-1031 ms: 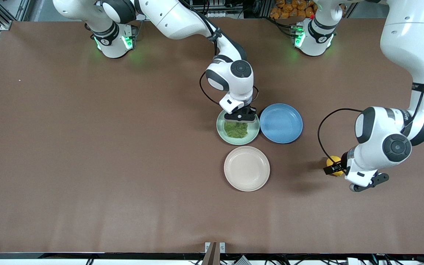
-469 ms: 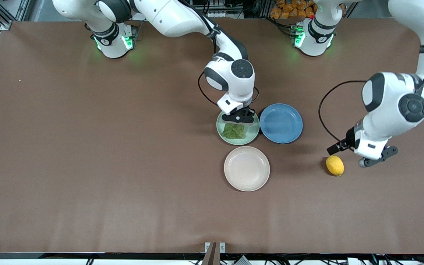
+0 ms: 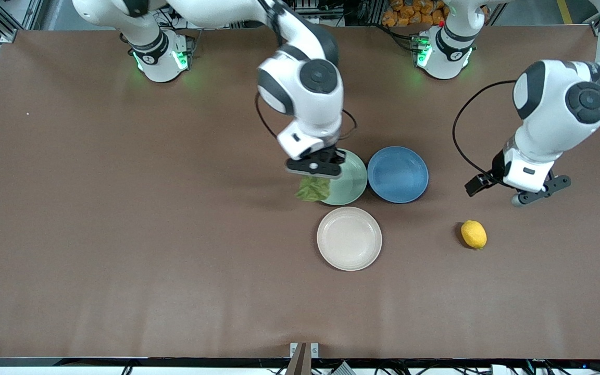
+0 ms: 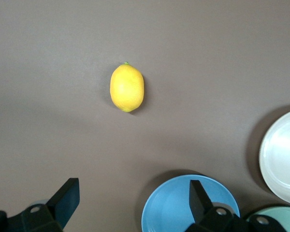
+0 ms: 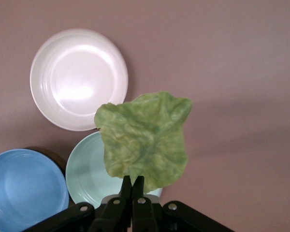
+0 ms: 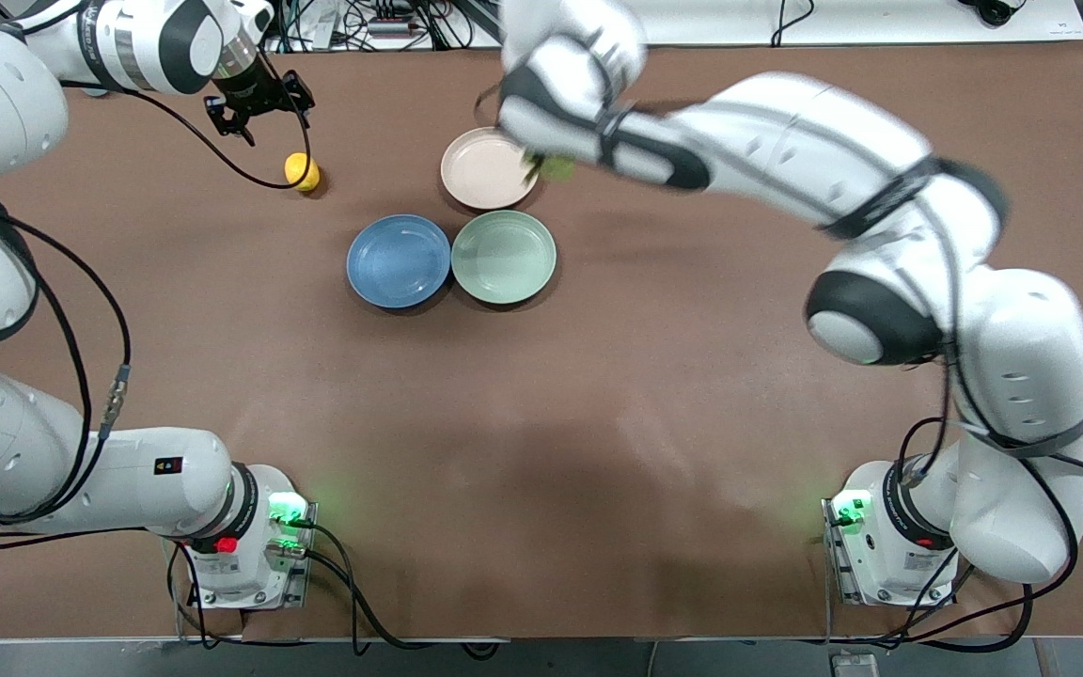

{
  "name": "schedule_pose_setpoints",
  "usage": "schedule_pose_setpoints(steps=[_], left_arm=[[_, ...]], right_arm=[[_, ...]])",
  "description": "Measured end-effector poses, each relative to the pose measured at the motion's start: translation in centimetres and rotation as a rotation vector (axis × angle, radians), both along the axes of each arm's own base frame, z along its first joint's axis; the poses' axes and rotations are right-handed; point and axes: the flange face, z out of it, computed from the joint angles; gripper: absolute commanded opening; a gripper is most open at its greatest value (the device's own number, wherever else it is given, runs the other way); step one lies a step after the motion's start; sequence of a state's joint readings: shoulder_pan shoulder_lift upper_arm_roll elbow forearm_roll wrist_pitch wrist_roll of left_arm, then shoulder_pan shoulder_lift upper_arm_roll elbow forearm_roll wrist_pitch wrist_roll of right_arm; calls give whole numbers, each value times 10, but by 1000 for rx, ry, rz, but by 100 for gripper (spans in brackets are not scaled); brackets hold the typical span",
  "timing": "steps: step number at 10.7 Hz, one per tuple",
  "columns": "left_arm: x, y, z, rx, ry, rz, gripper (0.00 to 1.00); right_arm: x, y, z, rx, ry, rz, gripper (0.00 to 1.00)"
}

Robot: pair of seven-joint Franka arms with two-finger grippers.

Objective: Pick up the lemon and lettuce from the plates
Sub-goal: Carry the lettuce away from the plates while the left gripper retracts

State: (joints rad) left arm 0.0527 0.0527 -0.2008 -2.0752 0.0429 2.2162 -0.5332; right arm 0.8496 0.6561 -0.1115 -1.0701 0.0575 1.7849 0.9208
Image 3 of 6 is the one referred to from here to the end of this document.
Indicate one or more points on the light green plate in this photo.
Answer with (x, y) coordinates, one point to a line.
(352, 182)

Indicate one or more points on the beige plate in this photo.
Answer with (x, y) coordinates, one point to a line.
(349, 239)

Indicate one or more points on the grey equipment rack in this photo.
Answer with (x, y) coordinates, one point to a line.
(352, 10)

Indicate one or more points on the yellow lemon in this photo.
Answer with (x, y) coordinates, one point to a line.
(473, 234)

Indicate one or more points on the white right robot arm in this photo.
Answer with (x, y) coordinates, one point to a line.
(305, 88)

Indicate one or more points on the grey ribbed box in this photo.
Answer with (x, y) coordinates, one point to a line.
(341, 370)

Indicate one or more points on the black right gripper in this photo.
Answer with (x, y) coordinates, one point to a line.
(327, 154)

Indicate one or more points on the white power adapter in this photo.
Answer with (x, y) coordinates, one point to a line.
(499, 370)

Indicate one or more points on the blue plate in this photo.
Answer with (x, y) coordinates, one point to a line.
(398, 174)

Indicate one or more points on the bag of orange fruit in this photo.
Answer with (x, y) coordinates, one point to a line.
(409, 13)

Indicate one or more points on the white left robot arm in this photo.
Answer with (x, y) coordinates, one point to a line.
(555, 104)

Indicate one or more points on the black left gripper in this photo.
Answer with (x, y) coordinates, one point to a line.
(494, 172)

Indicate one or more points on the aluminium frame rail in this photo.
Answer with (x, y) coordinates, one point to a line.
(3, 23)

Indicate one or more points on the green lettuce leaf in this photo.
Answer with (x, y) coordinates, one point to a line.
(311, 190)

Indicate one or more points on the metal bracket with brown post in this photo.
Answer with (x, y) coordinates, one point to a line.
(304, 359)

